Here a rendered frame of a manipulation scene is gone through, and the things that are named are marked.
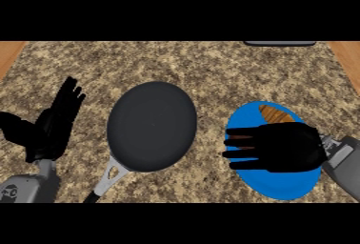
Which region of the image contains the dark grey frying pan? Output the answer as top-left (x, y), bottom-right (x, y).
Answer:
top-left (82, 81), bottom-right (197, 204)

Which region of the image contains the dark grey appliance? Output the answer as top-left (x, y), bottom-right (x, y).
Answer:
top-left (243, 40), bottom-right (317, 48)

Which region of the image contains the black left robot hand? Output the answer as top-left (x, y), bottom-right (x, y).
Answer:
top-left (0, 75), bottom-right (87, 164)

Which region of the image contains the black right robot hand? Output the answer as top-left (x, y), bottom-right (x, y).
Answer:
top-left (221, 121), bottom-right (329, 173)

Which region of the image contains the blue plate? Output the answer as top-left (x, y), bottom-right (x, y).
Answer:
top-left (224, 100), bottom-right (323, 201)

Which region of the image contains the brown sweet potato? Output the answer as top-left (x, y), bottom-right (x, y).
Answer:
top-left (256, 104), bottom-right (298, 125)

